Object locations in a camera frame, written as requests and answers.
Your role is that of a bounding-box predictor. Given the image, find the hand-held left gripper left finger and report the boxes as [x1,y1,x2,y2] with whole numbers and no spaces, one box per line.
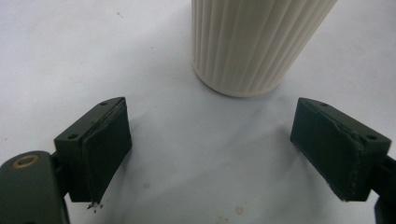
[53,96,133,204]

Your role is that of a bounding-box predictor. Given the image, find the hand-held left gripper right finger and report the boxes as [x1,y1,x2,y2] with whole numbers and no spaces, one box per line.
[290,97,392,203]

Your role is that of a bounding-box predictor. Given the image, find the cream ribbed cylindrical cup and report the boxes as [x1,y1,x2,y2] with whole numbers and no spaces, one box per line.
[191,0,339,99]

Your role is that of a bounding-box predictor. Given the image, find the white table mat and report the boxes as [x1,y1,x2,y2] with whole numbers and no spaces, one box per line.
[0,0,396,224]

